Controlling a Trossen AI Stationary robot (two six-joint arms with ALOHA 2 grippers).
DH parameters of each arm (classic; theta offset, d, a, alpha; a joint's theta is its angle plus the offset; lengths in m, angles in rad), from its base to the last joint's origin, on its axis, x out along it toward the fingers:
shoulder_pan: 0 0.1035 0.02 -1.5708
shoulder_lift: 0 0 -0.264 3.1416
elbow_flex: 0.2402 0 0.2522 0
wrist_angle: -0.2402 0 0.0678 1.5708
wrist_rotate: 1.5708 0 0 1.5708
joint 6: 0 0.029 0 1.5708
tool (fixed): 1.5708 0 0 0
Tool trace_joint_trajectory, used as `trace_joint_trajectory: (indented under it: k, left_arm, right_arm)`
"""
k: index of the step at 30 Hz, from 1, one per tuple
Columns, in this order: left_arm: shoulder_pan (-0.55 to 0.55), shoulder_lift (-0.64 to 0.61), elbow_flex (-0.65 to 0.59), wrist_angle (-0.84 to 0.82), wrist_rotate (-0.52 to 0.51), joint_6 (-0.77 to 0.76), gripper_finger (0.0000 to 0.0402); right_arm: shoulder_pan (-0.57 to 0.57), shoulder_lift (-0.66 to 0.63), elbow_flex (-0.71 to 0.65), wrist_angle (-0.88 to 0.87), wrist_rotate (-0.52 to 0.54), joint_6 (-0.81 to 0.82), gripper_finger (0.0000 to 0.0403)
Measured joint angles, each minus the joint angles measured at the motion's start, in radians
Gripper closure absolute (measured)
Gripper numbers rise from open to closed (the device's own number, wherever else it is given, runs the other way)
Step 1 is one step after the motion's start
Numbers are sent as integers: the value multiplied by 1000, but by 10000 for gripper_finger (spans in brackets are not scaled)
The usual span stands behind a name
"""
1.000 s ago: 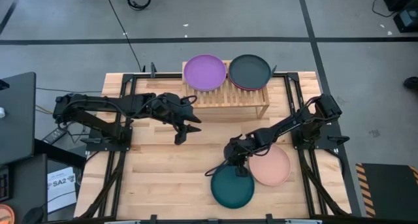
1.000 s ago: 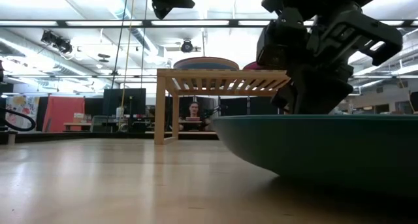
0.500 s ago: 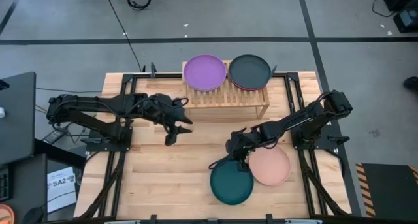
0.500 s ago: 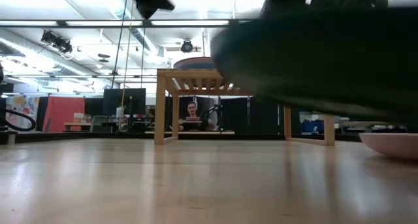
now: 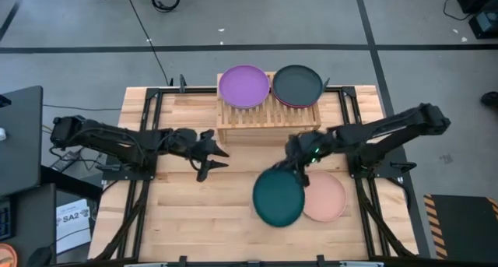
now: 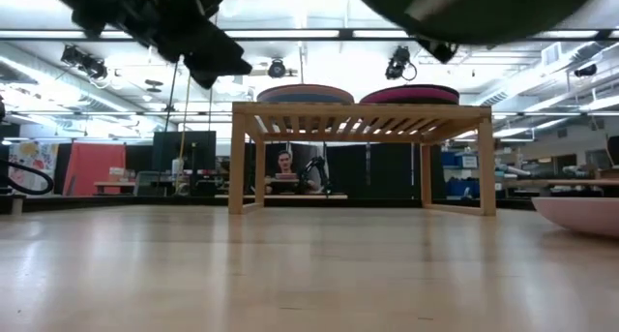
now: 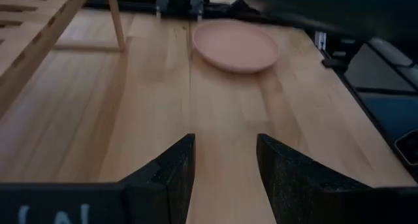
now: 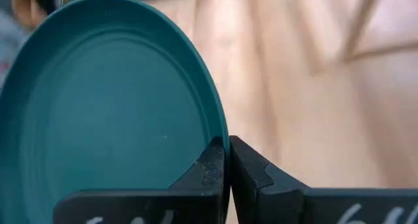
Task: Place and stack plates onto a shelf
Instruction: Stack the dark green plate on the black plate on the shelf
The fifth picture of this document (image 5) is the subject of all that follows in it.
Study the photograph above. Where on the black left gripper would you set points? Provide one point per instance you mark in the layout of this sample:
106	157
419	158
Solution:
194	142

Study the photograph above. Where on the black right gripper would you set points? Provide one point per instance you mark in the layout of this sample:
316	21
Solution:
297	156

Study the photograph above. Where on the dark teal plate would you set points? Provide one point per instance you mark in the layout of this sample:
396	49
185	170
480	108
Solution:
276	201

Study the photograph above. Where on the peach plate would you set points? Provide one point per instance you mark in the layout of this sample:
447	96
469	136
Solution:
327	199

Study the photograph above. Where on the pink plate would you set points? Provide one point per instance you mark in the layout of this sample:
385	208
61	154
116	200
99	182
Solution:
293	106

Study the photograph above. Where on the purple plate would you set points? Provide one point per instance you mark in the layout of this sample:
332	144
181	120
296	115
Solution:
244	86

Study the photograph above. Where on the black plate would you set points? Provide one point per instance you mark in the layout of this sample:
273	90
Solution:
297	85

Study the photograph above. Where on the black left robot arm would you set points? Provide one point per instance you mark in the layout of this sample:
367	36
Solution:
116	142

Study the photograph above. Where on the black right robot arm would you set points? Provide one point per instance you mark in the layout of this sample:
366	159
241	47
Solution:
389	131

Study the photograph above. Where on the wooden slatted shelf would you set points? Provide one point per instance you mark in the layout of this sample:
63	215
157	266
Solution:
268	119

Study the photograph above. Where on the black table clamp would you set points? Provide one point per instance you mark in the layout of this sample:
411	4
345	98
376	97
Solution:
182	261
321	261
327	83
182	84

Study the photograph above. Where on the white printed paper sheet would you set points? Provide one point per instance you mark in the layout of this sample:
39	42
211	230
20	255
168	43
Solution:
74	228

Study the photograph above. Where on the black hazard-striped platform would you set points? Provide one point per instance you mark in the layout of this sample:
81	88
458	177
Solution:
467	228

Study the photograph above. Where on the person's shoe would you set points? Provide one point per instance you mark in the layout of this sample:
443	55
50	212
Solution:
490	99

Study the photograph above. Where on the small white container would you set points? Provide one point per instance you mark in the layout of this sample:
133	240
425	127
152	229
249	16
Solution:
2	134

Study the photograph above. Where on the orange round object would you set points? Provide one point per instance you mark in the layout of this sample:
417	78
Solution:
7	256

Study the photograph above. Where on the black box with screen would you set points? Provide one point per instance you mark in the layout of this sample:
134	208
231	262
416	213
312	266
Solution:
484	25

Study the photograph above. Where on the black aluminium table frame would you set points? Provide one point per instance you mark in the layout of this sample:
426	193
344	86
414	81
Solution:
171	90

